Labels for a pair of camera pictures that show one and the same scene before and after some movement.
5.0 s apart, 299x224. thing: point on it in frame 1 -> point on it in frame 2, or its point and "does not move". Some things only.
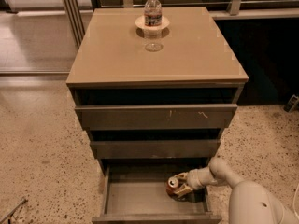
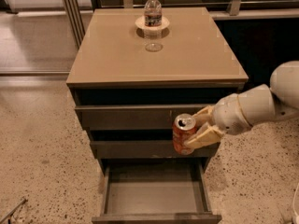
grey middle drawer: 192,148 does not move
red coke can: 171,185 -> 182,127
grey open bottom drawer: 134,191 does not move
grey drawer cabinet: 156,100 does not move
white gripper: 194,179 -> 229,116
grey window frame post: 74,11 does not move
